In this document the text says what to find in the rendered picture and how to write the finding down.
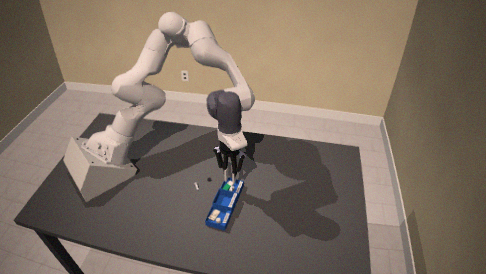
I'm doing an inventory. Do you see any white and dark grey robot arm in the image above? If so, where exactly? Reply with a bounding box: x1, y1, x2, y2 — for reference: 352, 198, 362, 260
81, 12, 255, 165

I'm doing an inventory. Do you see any blue rack of three labelled bins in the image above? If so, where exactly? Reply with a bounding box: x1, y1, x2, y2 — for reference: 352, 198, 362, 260
205, 177, 244, 231

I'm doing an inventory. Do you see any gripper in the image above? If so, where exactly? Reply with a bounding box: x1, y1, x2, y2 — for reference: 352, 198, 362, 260
213, 141, 246, 183

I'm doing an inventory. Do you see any green and white eraser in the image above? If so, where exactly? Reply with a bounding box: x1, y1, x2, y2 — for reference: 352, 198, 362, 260
222, 181, 234, 191

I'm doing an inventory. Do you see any cream domino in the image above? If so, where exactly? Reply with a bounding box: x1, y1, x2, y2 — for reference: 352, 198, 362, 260
209, 209, 220, 220

